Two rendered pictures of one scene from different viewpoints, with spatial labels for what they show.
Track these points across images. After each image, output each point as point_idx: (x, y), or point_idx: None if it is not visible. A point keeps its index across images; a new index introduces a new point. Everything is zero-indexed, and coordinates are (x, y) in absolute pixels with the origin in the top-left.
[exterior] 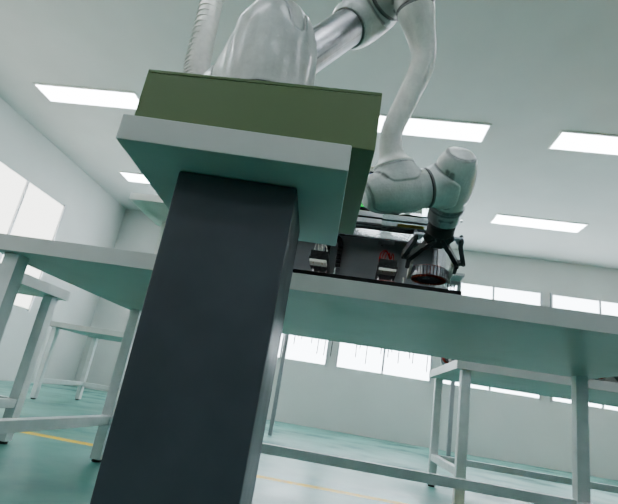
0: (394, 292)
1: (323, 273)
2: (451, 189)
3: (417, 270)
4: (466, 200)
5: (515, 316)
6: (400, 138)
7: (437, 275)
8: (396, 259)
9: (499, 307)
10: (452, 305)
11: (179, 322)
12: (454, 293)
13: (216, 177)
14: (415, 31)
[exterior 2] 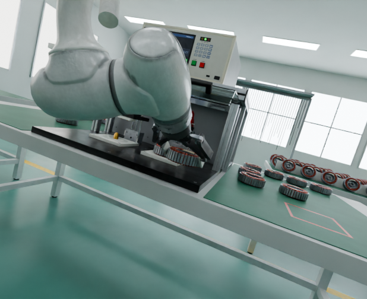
0: (130, 180)
1: (86, 146)
2: (138, 98)
3: (168, 154)
4: (174, 109)
5: (240, 230)
6: (78, 12)
7: (183, 164)
8: (204, 114)
9: (225, 217)
10: (180, 204)
11: None
12: (192, 187)
13: None
14: None
